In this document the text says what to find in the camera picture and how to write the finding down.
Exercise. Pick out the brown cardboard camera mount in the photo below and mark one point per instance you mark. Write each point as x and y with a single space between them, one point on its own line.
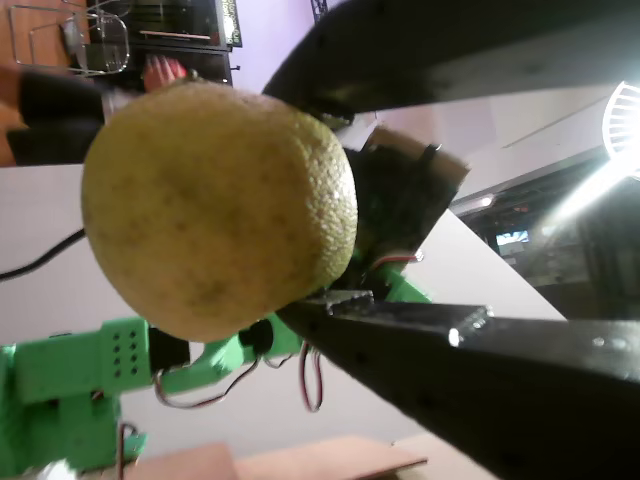
415 150

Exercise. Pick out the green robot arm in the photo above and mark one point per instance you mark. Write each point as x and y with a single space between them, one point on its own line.
65 370

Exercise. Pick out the bright white lamp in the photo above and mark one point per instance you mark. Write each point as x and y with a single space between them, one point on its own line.
622 125

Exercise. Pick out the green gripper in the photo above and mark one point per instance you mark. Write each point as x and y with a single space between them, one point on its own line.
400 285

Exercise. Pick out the black shelf cabinet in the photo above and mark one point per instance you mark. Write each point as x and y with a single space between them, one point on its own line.
185 30

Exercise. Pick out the seated person in black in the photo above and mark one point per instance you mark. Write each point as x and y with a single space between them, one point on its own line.
55 120

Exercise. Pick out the wooden board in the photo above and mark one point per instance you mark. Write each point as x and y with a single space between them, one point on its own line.
300 457

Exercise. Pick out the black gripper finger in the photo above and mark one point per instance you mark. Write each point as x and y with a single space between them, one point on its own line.
450 45

